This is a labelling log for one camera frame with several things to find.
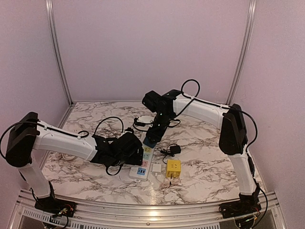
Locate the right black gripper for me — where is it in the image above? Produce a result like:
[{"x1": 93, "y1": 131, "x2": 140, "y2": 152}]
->
[{"x1": 146, "y1": 114, "x2": 171, "y2": 147}]

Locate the blue cube socket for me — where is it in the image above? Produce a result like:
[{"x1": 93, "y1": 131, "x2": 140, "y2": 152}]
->
[{"x1": 143, "y1": 138, "x2": 157, "y2": 148}]

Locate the white multicolour power strip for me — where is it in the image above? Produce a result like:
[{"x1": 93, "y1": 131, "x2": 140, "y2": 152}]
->
[{"x1": 129, "y1": 134, "x2": 154, "y2": 182}]

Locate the black power adapter with cable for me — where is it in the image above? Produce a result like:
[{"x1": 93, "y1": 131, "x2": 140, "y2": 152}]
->
[{"x1": 157, "y1": 144, "x2": 181, "y2": 164}]

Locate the white usb charger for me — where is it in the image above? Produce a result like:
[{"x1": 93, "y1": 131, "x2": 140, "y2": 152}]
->
[{"x1": 152, "y1": 163, "x2": 162, "y2": 177}]

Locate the yellow cube socket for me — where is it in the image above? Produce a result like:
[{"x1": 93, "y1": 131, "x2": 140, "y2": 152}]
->
[{"x1": 165, "y1": 160, "x2": 181, "y2": 178}]

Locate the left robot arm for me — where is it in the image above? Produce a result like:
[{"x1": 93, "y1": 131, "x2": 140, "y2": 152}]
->
[{"x1": 0, "y1": 112, "x2": 143, "y2": 212}]

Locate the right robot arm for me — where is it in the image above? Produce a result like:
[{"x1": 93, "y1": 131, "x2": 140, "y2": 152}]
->
[{"x1": 134, "y1": 89, "x2": 260, "y2": 214}]

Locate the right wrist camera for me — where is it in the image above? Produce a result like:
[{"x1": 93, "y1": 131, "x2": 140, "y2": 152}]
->
[{"x1": 134, "y1": 115, "x2": 154, "y2": 127}]

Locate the pink usb cable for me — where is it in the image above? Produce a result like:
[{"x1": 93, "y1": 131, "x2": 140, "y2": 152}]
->
[{"x1": 159, "y1": 177, "x2": 183, "y2": 190}]

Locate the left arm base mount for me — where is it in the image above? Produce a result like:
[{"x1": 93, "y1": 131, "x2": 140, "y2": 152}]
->
[{"x1": 35, "y1": 198, "x2": 76, "y2": 217}]

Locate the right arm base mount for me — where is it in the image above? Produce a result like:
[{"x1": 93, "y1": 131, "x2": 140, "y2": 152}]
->
[{"x1": 219, "y1": 200, "x2": 262, "y2": 219}]

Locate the front aluminium rail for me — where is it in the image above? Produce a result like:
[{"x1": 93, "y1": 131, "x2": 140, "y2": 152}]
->
[{"x1": 9, "y1": 188, "x2": 286, "y2": 229}]

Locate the right aluminium frame post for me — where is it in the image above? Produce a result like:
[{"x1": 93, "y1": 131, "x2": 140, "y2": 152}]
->
[{"x1": 226, "y1": 0, "x2": 257, "y2": 105}]

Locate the aluminium frame post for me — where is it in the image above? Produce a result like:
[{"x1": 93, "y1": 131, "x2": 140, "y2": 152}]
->
[
  {"x1": 45, "y1": 0, "x2": 73, "y2": 106},
  {"x1": 226, "y1": 0, "x2": 257, "y2": 105}
]

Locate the left aluminium frame post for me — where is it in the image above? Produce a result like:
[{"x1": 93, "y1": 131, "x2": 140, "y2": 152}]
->
[{"x1": 45, "y1": 0, "x2": 73, "y2": 106}]

